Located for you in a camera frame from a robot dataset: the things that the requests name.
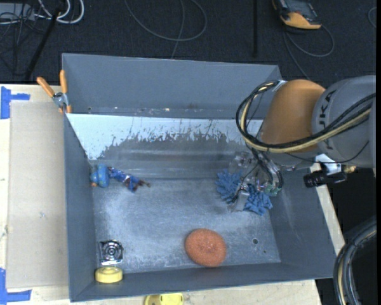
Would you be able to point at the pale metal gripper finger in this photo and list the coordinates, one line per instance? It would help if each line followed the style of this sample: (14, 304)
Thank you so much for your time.
(242, 201)
(235, 194)

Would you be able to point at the blue shaggy cloth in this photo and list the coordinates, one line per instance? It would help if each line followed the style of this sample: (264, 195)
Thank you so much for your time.
(227, 186)

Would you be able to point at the orange round scouring pad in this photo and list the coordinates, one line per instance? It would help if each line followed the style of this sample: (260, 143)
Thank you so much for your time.
(205, 247)

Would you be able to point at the grey metal bin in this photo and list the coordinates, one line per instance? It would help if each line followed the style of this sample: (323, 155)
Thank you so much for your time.
(165, 202)

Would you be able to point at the blue toy figure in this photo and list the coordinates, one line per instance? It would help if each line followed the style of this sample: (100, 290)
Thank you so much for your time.
(101, 175)

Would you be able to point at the yellow round disc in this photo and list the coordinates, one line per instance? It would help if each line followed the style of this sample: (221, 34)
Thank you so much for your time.
(108, 275)

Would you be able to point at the pale wood flat board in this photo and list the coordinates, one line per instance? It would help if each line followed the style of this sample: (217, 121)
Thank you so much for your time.
(35, 195)

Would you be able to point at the black cylinder on white bracket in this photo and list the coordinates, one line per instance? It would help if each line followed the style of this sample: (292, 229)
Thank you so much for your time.
(324, 177)

